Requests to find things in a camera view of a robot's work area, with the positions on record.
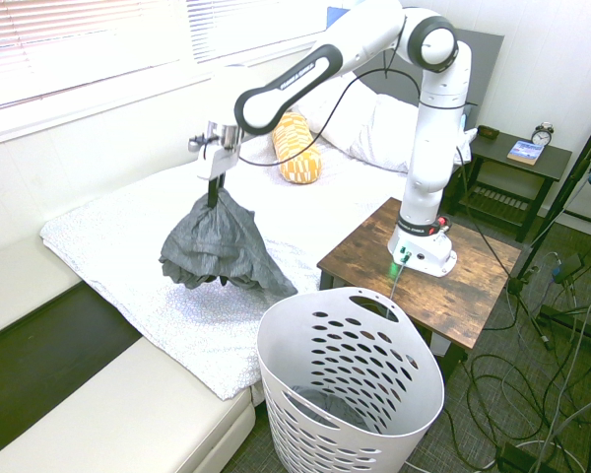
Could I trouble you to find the black coiled floor cable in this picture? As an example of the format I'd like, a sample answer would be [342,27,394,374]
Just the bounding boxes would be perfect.
[442,352,572,473]

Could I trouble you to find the white bed pillow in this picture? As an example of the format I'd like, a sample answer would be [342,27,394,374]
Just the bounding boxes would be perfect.
[308,93,480,174]

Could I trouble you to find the narrow white window blind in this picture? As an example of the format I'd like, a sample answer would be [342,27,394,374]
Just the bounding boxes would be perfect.
[186,0,359,64]

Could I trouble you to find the rustic wooden side table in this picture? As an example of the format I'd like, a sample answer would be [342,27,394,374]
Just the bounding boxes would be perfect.
[317,196,524,381]

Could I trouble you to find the yellow patterned bolster pillow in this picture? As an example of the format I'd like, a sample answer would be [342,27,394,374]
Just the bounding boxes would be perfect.
[271,111,324,186]

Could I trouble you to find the white circle print bed sheet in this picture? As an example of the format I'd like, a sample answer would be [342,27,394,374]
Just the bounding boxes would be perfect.
[39,133,411,401]

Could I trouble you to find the blue cover book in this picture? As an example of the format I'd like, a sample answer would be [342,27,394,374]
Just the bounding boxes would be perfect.
[506,139,546,167]

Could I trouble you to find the black camera tripod stand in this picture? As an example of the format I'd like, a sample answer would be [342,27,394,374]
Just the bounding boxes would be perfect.
[505,117,591,352]

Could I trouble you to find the white perforated laundry basket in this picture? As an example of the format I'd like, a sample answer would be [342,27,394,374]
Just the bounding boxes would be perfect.
[255,287,446,473]

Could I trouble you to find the wide white window blind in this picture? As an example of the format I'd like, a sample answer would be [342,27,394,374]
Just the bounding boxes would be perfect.
[0,0,186,115]

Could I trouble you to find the dark nightstand with shelf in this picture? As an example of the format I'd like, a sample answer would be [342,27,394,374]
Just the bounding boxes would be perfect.
[446,128,574,243]

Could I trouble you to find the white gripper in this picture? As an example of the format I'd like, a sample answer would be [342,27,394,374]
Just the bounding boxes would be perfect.
[196,146,239,208]

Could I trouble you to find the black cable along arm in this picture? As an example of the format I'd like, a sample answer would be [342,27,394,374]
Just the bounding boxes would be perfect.
[235,46,426,169]

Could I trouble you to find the green cable at robot base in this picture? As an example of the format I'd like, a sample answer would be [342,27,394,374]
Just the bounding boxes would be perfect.
[387,249,415,303]

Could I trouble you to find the grey heathered garment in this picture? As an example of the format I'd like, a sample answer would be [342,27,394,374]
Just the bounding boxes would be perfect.
[158,189,299,298]

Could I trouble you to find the grey floor cable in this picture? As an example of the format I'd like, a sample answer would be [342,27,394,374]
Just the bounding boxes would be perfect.
[536,295,591,473]

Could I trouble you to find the large cream bench cushion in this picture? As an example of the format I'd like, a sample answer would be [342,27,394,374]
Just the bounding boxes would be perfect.
[0,336,257,473]

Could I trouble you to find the black twin bell alarm clock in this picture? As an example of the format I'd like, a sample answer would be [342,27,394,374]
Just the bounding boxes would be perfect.
[530,121,556,148]

